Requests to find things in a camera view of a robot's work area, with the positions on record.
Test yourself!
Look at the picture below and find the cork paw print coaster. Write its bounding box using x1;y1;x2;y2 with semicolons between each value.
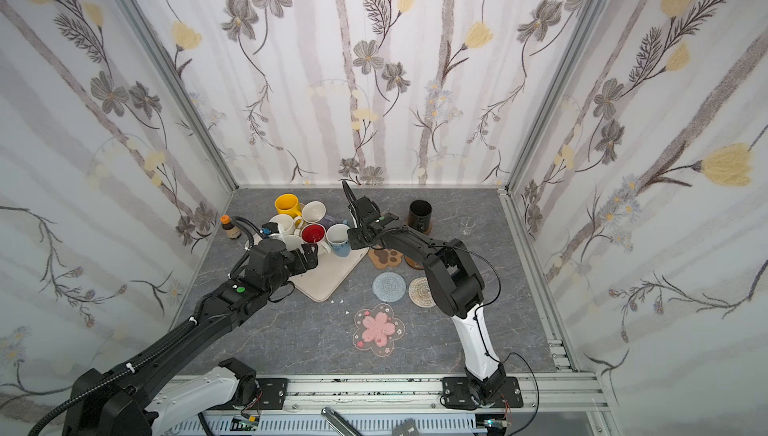
368;249;403;270

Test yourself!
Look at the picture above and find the grey round coaster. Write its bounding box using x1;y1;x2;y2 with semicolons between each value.
372;272;407;303

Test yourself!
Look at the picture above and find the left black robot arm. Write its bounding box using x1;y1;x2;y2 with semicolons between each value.
29;239;318;435

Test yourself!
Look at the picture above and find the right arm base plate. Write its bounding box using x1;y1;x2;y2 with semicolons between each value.
439;376;524;411

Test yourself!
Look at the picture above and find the yellow mug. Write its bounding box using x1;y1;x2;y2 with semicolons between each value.
274;194;302;218

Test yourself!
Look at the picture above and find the beige serving tray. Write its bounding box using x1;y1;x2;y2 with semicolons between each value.
271;248;368;302

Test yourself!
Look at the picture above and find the white woven round coaster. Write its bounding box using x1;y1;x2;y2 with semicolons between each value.
408;277;436;308

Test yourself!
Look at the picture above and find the lavender mug white inside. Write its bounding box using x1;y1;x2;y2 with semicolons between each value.
302;201;337;229

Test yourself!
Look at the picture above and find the black mug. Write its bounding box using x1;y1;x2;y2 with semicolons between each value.
407;200;433;230

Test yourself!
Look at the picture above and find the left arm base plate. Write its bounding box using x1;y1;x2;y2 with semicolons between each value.
201;377;289;412

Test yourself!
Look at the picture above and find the blue floral mug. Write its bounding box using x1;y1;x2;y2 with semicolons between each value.
326;224;351;258

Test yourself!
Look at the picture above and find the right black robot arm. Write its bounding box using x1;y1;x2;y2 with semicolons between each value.
343;185;506;406

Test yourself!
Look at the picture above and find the aluminium frame rail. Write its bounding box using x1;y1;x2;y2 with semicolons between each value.
148;369;619;435

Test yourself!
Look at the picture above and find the white mug red inside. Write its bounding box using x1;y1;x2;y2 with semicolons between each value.
300;223;332;254

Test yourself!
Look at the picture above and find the speckled white mug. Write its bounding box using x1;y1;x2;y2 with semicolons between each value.
282;235;304;251

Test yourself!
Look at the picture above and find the small brown bottle orange cap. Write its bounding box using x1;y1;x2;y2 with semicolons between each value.
220;215;242;240

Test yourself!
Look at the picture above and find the pink flower coaster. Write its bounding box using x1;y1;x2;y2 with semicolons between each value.
353;303;405;358

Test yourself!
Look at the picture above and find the white mug with handle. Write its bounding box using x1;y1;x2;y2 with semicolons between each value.
269;214;305;236

